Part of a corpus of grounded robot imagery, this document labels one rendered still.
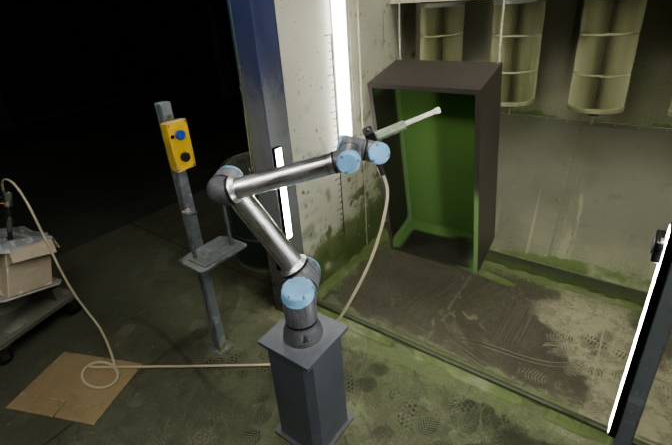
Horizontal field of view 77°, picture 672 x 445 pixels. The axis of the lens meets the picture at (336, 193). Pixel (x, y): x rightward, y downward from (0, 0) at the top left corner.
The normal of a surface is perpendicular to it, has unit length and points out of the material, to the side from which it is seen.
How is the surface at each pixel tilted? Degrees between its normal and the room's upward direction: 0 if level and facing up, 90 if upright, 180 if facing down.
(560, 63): 90
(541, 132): 57
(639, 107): 90
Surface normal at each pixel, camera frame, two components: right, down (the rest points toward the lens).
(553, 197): -0.53, -0.18
